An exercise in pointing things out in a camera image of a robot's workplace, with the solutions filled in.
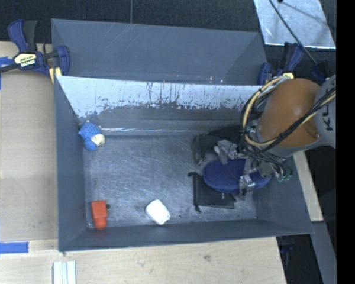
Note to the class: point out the blue toy animal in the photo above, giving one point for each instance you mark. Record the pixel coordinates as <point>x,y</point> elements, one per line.
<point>90,135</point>

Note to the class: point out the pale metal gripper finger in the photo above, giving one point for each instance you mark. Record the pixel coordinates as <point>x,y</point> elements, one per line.
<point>246,183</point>
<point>227,151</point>

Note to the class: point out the blue oval disc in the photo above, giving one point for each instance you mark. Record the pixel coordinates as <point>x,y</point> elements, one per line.
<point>222,176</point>

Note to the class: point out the grey metal bin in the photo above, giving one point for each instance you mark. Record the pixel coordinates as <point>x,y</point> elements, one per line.
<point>154,170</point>

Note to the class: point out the pale wood flat board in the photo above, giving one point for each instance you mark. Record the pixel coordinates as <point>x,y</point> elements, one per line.
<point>26,158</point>

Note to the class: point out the red-orange small block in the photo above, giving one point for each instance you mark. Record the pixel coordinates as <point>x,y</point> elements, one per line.
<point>99,213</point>

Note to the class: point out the black flat case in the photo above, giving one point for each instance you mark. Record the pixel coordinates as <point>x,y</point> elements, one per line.
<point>210,198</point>

